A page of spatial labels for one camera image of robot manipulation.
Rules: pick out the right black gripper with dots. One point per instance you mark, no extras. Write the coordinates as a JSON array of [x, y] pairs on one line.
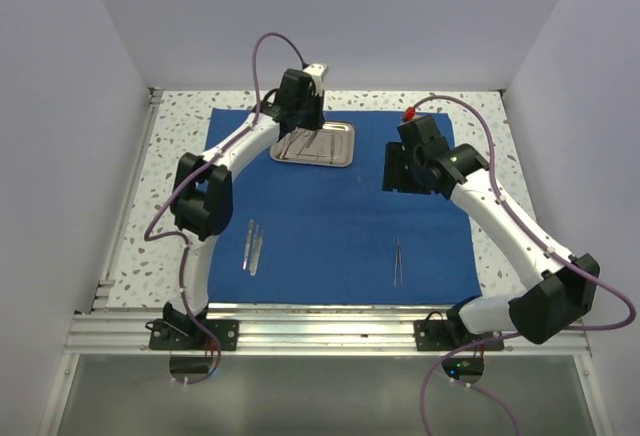
[[396, 153]]

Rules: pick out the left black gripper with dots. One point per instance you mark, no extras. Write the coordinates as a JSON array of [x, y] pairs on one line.
[[318, 120]]

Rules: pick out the steel scissors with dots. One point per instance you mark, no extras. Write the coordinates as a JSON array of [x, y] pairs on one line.
[[296, 143]]

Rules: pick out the steel hemostat clamp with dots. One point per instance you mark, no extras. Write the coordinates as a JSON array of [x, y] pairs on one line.
[[308, 145]]

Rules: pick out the steel instrument tray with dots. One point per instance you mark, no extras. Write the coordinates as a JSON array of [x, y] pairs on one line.
[[334, 147]]

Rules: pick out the thin steel tweezers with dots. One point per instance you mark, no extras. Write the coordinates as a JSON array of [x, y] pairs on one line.
[[398, 264]]

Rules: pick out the blue surgical cloth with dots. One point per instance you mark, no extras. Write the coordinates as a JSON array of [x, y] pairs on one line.
[[330, 233]]

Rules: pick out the steel scalpel handle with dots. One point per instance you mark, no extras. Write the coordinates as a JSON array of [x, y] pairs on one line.
[[248, 245]]

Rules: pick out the steel forceps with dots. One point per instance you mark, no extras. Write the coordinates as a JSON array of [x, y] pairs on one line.
[[255, 251]]

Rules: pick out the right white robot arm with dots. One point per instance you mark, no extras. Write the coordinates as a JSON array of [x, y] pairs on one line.
[[552, 297]]

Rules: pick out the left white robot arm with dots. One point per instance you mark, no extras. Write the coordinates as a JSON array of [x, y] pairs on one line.
[[202, 201]]

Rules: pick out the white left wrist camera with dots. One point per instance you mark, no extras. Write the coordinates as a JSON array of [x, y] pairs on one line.
[[317, 70]]

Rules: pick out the red cable connector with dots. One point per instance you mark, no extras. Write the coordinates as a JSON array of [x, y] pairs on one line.
[[410, 114]]

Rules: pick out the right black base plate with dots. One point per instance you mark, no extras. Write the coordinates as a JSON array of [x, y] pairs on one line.
[[432, 333]]

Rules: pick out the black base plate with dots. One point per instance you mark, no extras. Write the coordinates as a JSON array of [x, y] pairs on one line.
[[432, 333], [220, 331]]

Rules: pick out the aluminium mounting rail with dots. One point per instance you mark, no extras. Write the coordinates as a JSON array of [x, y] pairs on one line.
[[264, 330]]

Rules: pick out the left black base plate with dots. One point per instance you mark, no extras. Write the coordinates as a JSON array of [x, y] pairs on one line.
[[220, 331]]

